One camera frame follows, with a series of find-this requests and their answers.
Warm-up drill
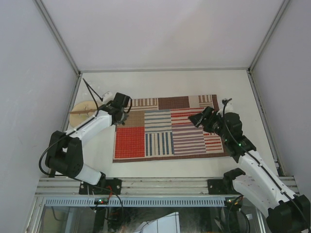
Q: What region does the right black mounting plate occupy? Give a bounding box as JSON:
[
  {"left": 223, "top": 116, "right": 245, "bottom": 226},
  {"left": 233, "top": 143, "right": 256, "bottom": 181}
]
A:
[{"left": 207, "top": 179, "right": 227, "bottom": 195}]

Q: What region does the round wooden plate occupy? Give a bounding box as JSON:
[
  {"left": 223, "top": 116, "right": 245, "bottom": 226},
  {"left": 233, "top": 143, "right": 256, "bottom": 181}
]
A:
[{"left": 69, "top": 100, "right": 99, "bottom": 128}]

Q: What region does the patchwork striped placemat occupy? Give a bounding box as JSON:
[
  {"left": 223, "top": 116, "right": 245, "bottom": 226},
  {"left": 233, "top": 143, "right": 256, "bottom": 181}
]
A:
[{"left": 113, "top": 95, "right": 227, "bottom": 163}]

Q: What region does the black mounting plate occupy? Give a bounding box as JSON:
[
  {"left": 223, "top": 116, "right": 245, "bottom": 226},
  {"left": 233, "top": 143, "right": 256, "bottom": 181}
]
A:
[
  {"left": 79, "top": 178, "right": 122, "bottom": 195},
  {"left": 207, "top": 179, "right": 227, "bottom": 195}
]

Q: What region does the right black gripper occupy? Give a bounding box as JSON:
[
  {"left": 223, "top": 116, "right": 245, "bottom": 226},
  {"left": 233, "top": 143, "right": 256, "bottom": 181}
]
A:
[{"left": 189, "top": 106, "right": 229, "bottom": 142}]

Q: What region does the brown wooden knife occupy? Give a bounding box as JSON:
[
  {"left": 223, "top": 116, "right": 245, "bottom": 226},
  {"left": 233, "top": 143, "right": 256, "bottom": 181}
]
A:
[{"left": 70, "top": 109, "right": 97, "bottom": 114}]

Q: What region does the aluminium front rail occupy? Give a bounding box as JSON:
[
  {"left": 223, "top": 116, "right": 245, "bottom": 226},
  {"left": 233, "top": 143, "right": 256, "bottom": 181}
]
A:
[{"left": 36, "top": 177, "right": 302, "bottom": 195}]

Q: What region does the perforated blue cable tray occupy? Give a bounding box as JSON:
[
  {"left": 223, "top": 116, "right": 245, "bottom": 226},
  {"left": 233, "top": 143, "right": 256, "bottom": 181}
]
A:
[{"left": 45, "top": 197, "right": 226, "bottom": 207}]

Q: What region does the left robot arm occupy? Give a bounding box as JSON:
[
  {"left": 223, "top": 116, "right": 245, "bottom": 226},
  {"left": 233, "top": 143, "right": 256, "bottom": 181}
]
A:
[{"left": 43, "top": 92, "right": 132, "bottom": 194}]

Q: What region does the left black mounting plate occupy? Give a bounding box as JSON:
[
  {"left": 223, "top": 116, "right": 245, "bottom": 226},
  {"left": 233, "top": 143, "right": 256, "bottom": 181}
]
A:
[{"left": 79, "top": 178, "right": 122, "bottom": 195}]

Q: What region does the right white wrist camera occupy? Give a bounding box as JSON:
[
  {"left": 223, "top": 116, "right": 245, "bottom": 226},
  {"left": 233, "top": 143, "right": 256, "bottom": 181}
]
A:
[{"left": 217, "top": 98, "right": 234, "bottom": 116}]

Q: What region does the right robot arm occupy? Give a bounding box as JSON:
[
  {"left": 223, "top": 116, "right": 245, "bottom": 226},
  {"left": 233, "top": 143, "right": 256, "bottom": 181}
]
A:
[{"left": 188, "top": 107, "right": 311, "bottom": 233}]

